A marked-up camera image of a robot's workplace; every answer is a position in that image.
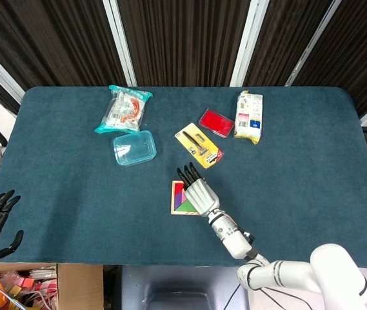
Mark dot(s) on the purple tangram piece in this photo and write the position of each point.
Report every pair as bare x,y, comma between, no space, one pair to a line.
177,203

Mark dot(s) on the red ink pad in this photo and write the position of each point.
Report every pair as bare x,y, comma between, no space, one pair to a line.
217,122

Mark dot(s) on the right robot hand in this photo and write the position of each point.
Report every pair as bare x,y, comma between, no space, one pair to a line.
201,197

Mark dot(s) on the white yellow snack bag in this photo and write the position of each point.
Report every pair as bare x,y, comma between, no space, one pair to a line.
249,116

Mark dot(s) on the clear blue-rimmed plastic container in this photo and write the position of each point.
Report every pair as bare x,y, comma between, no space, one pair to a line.
134,148

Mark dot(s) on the teal table cloth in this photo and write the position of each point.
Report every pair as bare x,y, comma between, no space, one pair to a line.
73,193

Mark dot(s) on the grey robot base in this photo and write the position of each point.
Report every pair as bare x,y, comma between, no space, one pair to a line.
176,281

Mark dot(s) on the green triangle tangram piece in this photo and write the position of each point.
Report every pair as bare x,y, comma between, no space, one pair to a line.
187,207

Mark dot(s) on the red wooden puzzle piece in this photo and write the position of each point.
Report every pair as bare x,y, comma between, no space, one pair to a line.
178,188

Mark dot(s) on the wooden tangram tray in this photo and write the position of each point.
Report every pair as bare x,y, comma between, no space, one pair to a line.
173,210

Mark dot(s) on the teal snack bag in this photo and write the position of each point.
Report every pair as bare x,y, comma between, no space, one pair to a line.
122,109

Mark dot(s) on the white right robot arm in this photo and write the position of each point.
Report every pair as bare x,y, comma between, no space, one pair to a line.
234,240

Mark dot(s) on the brown cardboard box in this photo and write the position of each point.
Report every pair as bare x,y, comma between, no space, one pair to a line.
80,287

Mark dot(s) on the razor in yellow package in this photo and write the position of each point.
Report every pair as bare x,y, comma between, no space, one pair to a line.
207,155

